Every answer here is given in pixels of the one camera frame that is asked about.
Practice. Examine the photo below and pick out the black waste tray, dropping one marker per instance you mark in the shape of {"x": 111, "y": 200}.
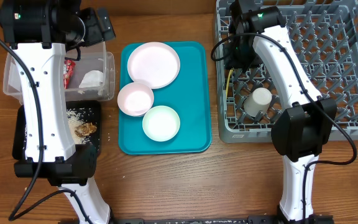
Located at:
{"x": 20, "y": 136}

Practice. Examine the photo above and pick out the red snack wrapper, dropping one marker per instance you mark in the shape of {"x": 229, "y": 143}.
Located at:
{"x": 68, "y": 71}

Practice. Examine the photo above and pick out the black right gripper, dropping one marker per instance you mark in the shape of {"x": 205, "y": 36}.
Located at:
{"x": 232, "y": 60}

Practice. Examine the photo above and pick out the small pink plate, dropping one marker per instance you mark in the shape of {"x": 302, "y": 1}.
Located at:
{"x": 135, "y": 99}

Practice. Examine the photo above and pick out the large pink plate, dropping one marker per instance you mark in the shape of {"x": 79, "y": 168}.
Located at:
{"x": 154, "y": 64}

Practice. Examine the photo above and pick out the brown food scraps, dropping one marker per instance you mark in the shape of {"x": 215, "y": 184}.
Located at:
{"x": 85, "y": 130}

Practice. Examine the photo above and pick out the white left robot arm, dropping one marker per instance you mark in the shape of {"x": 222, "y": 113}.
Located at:
{"x": 38, "y": 34}

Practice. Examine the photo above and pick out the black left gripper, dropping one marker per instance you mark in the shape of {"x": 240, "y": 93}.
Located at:
{"x": 96, "y": 34}

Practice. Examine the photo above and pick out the beige rice grains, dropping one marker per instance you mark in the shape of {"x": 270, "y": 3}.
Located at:
{"x": 77, "y": 117}

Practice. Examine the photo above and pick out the yellow plastic spoon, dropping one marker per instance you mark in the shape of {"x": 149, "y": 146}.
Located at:
{"x": 228, "y": 81}

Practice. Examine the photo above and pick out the teal plastic tray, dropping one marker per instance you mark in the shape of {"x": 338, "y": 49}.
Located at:
{"x": 188, "y": 95}

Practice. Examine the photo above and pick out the grey dishwasher rack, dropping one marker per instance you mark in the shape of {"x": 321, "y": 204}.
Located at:
{"x": 324, "y": 35}

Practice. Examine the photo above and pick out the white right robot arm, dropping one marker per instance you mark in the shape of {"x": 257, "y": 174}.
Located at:
{"x": 259, "y": 36}

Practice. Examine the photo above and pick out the crumpled white tissue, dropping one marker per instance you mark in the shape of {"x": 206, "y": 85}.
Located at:
{"x": 94, "y": 78}

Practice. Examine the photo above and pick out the white plastic cup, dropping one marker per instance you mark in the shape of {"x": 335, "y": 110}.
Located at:
{"x": 258, "y": 101}

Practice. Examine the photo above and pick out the clear plastic bin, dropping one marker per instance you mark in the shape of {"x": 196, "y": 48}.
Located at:
{"x": 92, "y": 58}

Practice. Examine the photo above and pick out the pale green bowl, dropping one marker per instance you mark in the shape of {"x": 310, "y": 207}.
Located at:
{"x": 161, "y": 123}

